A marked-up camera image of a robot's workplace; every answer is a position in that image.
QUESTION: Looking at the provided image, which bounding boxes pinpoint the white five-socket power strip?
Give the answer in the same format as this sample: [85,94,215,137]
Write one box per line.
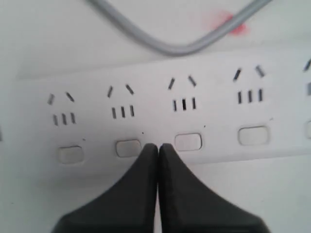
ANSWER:
[10,44,311,171]

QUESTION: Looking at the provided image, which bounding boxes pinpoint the grey power cord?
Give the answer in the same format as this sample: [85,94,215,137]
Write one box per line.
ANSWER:
[86,0,274,56]

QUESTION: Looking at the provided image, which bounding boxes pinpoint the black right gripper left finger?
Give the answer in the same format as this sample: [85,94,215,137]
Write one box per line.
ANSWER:
[52,144,158,233]

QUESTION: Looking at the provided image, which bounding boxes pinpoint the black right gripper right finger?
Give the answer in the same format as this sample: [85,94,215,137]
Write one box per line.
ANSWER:
[158,144,269,233]

